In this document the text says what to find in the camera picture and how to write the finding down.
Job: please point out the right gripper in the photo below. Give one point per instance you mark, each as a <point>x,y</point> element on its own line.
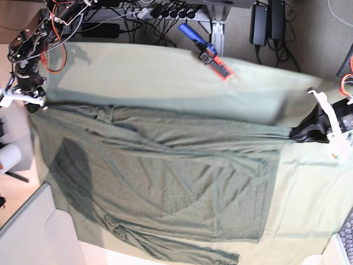
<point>30,85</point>

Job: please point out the green T-shirt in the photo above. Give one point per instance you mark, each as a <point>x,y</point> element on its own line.
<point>159,180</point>

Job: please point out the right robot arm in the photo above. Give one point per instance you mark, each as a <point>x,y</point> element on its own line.
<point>49,29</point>

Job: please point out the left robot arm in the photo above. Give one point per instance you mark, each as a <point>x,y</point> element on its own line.
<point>342,109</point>

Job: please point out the light green table cloth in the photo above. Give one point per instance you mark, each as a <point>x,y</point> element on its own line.
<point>313,191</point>

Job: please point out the white paper roll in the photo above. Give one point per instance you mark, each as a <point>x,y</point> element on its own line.
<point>10,156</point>

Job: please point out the black power brick, left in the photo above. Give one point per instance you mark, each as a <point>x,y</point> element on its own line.
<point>97,30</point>

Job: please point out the black power adapter, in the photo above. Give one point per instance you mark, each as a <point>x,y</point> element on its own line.
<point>277,20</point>
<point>258,26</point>

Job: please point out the blue orange clamp, middle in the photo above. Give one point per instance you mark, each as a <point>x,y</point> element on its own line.
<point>208,54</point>

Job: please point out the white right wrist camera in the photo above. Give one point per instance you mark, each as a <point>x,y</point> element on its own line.
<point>8,96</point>

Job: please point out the aluminium frame post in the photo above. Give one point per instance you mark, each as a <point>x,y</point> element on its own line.
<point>218,15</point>

